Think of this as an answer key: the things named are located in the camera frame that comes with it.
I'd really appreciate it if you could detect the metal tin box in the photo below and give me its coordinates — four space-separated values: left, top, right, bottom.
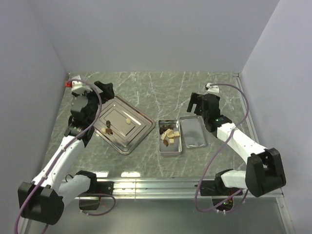
157 119 182 156

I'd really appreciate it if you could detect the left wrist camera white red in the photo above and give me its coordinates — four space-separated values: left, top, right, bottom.
65 75 92 95

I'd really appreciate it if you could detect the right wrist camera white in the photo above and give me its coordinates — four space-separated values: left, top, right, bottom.
205 83 219 95

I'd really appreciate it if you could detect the aluminium rail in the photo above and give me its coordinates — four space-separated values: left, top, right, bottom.
26 177 281 200
232 73 260 144

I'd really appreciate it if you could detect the white round chocolate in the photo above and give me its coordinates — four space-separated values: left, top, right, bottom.
160 129 175 140

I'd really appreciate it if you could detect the purple cable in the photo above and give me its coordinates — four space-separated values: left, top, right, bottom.
195 83 251 213
13 79 117 234

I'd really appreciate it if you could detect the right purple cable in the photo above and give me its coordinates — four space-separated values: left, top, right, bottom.
195 83 251 213

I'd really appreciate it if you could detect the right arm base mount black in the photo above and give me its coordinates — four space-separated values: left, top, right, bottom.
195 180 239 212

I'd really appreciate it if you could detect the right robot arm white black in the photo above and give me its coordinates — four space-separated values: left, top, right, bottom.
187 93 286 197

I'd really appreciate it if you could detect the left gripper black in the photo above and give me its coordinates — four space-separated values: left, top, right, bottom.
72 81 114 125

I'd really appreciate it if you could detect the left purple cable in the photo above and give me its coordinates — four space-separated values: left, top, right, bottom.
13 79 117 234

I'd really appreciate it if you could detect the steel serving tray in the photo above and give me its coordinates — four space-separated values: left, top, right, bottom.
94 96 156 155

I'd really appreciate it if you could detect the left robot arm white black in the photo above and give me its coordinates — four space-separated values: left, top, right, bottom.
18 78 115 225

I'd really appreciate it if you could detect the aluminium right side rail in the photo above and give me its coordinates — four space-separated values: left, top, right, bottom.
232 73 260 144

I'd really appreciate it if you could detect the brown oval chocolate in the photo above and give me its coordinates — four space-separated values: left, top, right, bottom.
163 140 169 147

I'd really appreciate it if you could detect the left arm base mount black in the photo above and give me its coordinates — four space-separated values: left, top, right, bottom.
65 171 117 216

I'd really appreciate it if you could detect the metal tin lid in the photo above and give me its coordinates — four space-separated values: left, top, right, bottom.
180 116 207 149

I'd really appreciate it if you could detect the aluminium front rail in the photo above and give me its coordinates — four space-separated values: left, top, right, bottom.
26 177 281 200

